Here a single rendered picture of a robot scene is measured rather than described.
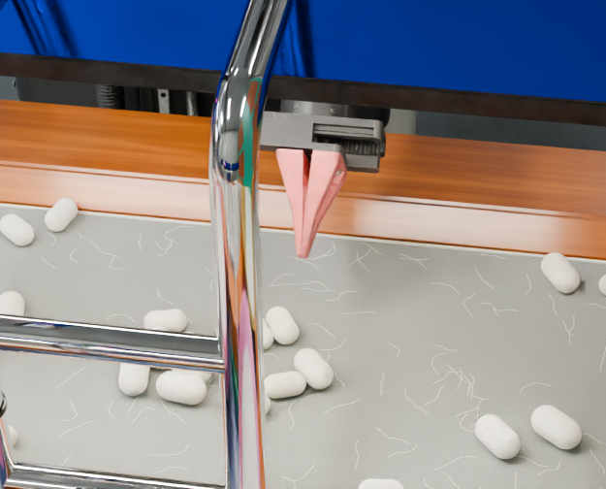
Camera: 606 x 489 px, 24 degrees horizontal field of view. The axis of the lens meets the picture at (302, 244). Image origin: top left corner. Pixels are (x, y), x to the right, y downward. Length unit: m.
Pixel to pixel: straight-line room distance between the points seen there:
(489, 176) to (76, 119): 0.37
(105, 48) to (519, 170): 0.51
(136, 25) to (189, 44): 0.03
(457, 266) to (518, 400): 0.15
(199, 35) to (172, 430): 0.34
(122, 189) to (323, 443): 0.32
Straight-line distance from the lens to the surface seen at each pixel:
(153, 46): 0.79
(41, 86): 2.05
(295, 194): 1.02
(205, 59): 0.78
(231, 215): 0.67
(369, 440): 1.00
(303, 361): 1.03
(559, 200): 1.18
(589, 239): 1.17
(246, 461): 0.79
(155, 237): 1.17
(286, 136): 1.02
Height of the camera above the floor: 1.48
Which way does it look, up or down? 40 degrees down
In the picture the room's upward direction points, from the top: straight up
